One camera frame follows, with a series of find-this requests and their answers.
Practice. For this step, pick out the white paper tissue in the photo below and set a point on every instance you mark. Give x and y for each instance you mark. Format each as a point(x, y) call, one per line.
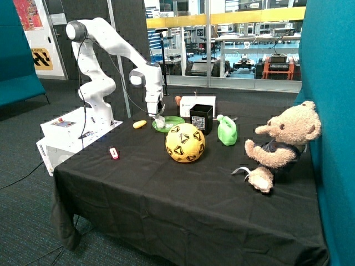
point(159, 121)

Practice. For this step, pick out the yellow toy lemon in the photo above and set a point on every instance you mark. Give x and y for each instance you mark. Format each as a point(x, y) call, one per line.
point(139, 124)

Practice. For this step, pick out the yellow black soccer ball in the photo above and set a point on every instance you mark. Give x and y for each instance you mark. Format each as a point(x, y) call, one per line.
point(185, 143)

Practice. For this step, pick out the white lab workbench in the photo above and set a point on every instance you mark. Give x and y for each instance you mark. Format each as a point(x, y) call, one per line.
point(245, 55)

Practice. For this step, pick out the beige teddy bear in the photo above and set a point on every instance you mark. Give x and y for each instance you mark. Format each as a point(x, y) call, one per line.
point(291, 131)

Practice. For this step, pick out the green plastic jug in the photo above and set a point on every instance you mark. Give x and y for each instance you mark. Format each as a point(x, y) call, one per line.
point(226, 131)

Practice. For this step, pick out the orange black wheeled robot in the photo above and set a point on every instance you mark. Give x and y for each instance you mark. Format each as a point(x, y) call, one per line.
point(278, 67)

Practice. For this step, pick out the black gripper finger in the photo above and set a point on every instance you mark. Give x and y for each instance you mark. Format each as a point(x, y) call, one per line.
point(161, 106)

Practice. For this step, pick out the black tablecloth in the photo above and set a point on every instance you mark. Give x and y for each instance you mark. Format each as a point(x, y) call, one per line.
point(195, 213)

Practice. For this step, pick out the red white small device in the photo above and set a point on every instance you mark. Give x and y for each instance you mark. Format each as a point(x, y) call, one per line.
point(114, 153)

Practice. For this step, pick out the red poster on wall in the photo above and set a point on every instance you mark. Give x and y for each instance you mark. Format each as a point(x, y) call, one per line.
point(28, 14)

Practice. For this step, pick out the black marker pen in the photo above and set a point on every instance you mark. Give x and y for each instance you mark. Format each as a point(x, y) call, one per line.
point(85, 134)

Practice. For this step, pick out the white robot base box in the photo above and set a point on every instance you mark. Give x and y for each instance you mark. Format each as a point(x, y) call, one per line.
point(61, 134)

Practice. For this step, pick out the yellow black sign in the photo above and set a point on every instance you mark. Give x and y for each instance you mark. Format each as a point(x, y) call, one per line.
point(42, 59)

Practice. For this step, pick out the black square container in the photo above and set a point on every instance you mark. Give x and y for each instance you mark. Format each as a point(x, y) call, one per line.
point(201, 116)

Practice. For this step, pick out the orange toy fruit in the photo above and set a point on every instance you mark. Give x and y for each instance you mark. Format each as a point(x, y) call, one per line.
point(177, 100)

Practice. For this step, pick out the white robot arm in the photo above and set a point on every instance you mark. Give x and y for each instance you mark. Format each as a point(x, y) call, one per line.
point(148, 75)

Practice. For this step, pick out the teal sofa left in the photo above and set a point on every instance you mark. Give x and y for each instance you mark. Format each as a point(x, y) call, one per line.
point(18, 76)

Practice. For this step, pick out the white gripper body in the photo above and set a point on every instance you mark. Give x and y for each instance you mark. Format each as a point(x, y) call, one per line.
point(152, 100)

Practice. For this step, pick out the teal partition right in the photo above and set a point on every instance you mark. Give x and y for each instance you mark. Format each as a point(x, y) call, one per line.
point(327, 69)

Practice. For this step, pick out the green plastic plate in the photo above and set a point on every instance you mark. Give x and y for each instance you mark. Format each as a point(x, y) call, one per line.
point(170, 121)

